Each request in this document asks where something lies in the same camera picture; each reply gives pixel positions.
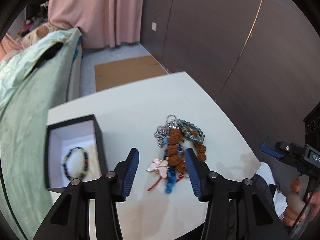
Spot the floral pillow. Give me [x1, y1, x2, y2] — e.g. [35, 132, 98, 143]
[21, 22, 58, 47]

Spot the pale green duvet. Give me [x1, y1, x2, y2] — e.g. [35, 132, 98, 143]
[1, 28, 81, 108]

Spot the brown rudraksha bead bracelet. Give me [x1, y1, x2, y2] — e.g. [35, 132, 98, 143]
[166, 127, 208, 174]

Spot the grey-blue bead bracelet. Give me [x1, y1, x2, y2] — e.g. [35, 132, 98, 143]
[176, 119, 206, 144]

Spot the black garment on bed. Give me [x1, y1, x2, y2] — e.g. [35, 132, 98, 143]
[32, 42, 63, 69]

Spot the flattened cardboard sheet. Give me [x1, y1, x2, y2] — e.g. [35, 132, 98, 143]
[94, 55, 168, 92]

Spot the person's right hand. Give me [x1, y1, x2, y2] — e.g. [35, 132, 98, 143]
[283, 178, 319, 226]

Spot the green bed cover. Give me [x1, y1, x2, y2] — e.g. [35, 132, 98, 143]
[1, 35, 82, 239]

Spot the white wall socket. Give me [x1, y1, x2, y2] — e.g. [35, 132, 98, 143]
[151, 22, 157, 31]

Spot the plush toys pile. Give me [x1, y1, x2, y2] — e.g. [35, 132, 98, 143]
[17, 1, 49, 38]

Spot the dark multicolour bead bracelet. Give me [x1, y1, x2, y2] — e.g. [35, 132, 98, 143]
[61, 146, 90, 182]

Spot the white table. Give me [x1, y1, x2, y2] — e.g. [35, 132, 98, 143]
[47, 72, 260, 239]

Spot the pink curtain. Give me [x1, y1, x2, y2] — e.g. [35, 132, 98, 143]
[0, 33, 24, 61]
[48, 0, 143, 49]

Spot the black jewelry box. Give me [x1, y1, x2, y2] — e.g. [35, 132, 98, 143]
[44, 114, 108, 193]

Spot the pink butterfly pendant red cord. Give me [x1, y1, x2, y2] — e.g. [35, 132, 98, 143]
[145, 157, 185, 193]

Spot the silver chain keyring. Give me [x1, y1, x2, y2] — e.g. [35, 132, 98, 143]
[153, 114, 178, 147]

